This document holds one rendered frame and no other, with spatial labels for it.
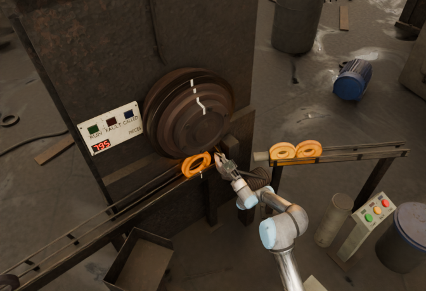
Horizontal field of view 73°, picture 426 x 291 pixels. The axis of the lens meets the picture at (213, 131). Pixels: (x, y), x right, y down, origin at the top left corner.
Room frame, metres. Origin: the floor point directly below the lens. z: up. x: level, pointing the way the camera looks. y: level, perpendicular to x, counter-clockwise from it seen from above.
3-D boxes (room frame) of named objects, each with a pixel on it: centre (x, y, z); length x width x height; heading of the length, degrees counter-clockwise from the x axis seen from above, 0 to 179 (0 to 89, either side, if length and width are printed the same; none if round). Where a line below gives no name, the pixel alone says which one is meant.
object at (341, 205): (0.89, -0.75, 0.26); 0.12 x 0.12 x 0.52
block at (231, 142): (1.16, -0.09, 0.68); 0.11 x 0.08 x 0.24; 33
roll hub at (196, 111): (0.94, 0.04, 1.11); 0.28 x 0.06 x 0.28; 123
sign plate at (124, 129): (0.93, 0.44, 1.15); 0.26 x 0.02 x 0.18; 123
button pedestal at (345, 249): (0.78, -0.87, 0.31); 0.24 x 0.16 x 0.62; 123
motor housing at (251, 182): (1.09, -0.25, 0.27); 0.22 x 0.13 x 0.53; 123
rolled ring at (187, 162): (1.03, 0.10, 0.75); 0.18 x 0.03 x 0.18; 124
